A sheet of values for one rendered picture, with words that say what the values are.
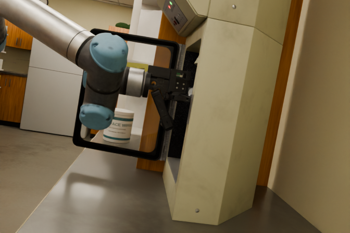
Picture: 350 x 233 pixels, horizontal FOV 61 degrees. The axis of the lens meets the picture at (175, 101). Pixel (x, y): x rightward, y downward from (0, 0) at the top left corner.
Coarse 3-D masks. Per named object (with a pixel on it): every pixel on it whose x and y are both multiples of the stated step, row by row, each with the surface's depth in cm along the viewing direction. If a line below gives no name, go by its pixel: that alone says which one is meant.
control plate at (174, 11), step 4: (168, 0) 80; (172, 0) 76; (164, 4) 88; (168, 4) 83; (172, 4) 79; (176, 4) 76; (164, 8) 91; (168, 8) 86; (172, 8) 82; (176, 8) 78; (168, 12) 89; (172, 12) 85; (176, 12) 81; (180, 12) 77; (168, 16) 93; (172, 16) 88; (176, 16) 84; (180, 16) 80; (184, 16) 76; (172, 20) 91; (180, 20) 83; (184, 20) 79; (180, 24) 86; (176, 28) 94; (180, 28) 89
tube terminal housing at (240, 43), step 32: (224, 0) 67; (256, 0) 68; (288, 0) 81; (192, 32) 87; (224, 32) 68; (256, 32) 70; (224, 64) 68; (256, 64) 72; (224, 96) 69; (256, 96) 76; (192, 128) 68; (224, 128) 69; (256, 128) 79; (192, 160) 69; (224, 160) 70; (256, 160) 83; (192, 192) 69; (224, 192) 71
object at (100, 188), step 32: (96, 160) 106; (128, 160) 113; (64, 192) 74; (96, 192) 78; (128, 192) 82; (160, 192) 86; (256, 192) 101; (32, 224) 57; (64, 224) 59; (96, 224) 62; (128, 224) 64; (160, 224) 66; (192, 224) 69; (224, 224) 72; (256, 224) 75; (288, 224) 79
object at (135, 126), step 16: (144, 48) 98; (160, 48) 98; (128, 64) 99; (144, 64) 98; (160, 64) 98; (128, 96) 99; (128, 112) 99; (144, 112) 99; (112, 128) 100; (128, 128) 100; (144, 128) 99; (112, 144) 100; (128, 144) 100; (144, 144) 100
